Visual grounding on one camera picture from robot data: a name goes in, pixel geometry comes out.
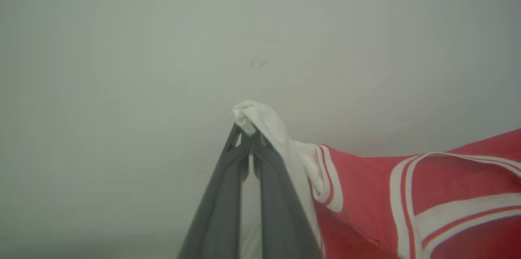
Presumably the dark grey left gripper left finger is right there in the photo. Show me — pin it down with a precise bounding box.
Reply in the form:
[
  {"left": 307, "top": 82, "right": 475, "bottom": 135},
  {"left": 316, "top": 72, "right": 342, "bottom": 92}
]
[{"left": 177, "top": 123, "right": 252, "bottom": 259}]

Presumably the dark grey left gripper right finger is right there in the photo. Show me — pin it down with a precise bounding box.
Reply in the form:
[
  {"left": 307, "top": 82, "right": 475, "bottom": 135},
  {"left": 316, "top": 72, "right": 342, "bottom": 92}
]
[{"left": 250, "top": 129, "right": 324, "bottom": 259}]

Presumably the red white basketball jersey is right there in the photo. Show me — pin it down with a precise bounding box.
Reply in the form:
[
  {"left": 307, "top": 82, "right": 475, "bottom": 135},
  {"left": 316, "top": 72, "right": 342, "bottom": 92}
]
[{"left": 232, "top": 100, "right": 521, "bottom": 259}]

